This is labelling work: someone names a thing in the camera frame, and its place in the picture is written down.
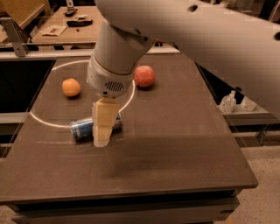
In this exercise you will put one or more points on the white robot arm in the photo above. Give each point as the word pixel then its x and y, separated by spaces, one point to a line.
pixel 241 48

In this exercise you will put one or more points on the clear plastic bottle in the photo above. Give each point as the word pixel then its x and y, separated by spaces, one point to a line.
pixel 247 104
pixel 228 103

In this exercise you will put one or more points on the orange fruit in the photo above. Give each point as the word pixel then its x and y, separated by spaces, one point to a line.
pixel 71 87

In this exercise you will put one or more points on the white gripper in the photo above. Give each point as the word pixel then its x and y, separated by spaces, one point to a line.
pixel 108 80

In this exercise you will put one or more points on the dark tool on desk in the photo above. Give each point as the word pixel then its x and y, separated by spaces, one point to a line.
pixel 70 12

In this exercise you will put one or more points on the left metal rail bracket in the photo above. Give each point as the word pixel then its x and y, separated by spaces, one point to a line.
pixel 16 36

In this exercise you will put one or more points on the red apple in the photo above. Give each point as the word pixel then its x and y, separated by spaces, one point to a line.
pixel 144 76

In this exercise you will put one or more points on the clear plastic bottle right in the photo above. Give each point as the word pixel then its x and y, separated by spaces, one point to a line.
pixel 247 104

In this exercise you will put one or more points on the clear plastic bottle left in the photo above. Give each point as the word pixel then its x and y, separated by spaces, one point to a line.
pixel 228 103

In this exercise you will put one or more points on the blue silver redbull can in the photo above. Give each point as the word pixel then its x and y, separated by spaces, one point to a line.
pixel 82 129

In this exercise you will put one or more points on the black flat device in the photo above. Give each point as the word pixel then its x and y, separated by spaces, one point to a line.
pixel 79 23

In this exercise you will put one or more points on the beige paper card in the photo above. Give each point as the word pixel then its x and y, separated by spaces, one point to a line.
pixel 53 30

